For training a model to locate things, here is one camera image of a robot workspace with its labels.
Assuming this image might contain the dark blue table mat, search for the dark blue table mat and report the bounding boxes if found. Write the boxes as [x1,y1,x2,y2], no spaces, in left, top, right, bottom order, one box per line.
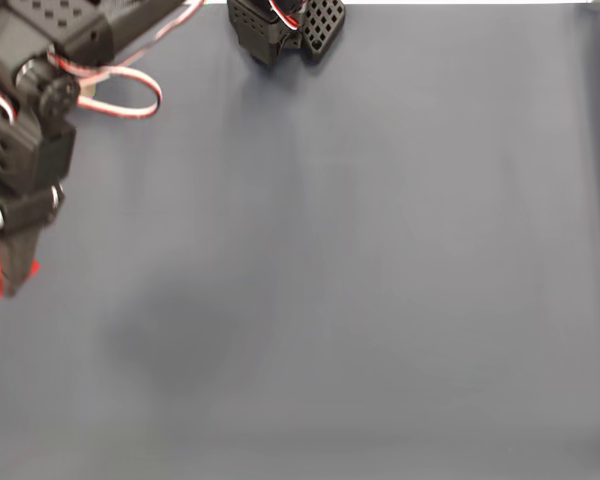
[0,3,600,480]

